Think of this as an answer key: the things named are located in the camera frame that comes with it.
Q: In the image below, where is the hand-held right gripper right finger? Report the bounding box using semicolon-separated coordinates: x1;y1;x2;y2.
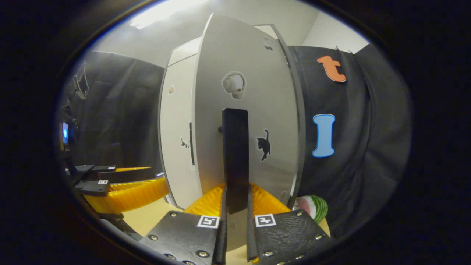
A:
246;183;333;265

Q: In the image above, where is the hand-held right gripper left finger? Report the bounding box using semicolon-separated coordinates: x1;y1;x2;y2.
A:
139;183;229;265

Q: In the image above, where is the black door handle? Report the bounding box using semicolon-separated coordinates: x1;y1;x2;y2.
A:
220;108;251;215
188;122;196;166

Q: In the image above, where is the white double-door shoe cabinet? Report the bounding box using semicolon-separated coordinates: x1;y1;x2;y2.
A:
158;23;307;210

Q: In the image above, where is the black backdrop cloth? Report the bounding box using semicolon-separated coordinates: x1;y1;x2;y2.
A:
57;51;165;175
287;43;412;238

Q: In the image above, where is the watermelon toy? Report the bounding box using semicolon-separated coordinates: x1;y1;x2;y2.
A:
294;195;329;223

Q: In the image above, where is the white cabinet door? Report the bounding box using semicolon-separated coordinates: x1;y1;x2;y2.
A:
159;54;202;210
193;13;299;210

